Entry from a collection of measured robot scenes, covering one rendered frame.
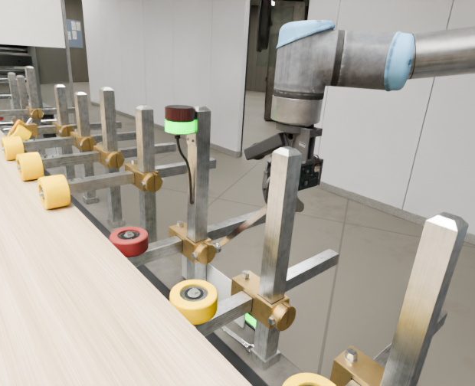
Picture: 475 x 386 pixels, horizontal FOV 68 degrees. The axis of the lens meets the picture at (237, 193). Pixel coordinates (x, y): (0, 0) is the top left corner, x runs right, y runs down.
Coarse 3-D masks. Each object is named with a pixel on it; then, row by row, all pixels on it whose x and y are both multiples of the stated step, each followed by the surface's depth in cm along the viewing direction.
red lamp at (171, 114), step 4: (168, 108) 68; (168, 112) 68; (172, 112) 68; (176, 112) 68; (180, 112) 68; (184, 112) 68; (188, 112) 68; (192, 112) 69; (168, 116) 69; (172, 116) 68; (176, 116) 68; (180, 116) 68; (184, 116) 68; (188, 116) 69; (192, 116) 70; (176, 120) 68; (180, 120) 68; (184, 120) 68; (188, 120) 69
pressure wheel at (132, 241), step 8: (120, 232) 77; (128, 232) 76; (136, 232) 78; (144, 232) 77; (112, 240) 73; (120, 240) 73; (128, 240) 74; (136, 240) 74; (144, 240) 75; (120, 248) 73; (128, 248) 73; (136, 248) 74; (144, 248) 76; (128, 256) 74
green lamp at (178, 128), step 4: (168, 124) 69; (172, 124) 69; (176, 124) 68; (180, 124) 68; (184, 124) 69; (188, 124) 69; (192, 124) 70; (168, 128) 69; (172, 128) 69; (176, 128) 69; (180, 128) 69; (184, 128) 69; (188, 128) 70; (192, 128) 70; (172, 132) 69; (176, 132) 69; (180, 132) 69; (184, 132) 69; (188, 132) 70
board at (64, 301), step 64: (0, 192) 95; (0, 256) 67; (64, 256) 68; (0, 320) 51; (64, 320) 52; (128, 320) 53; (0, 384) 41; (64, 384) 42; (128, 384) 42; (192, 384) 43
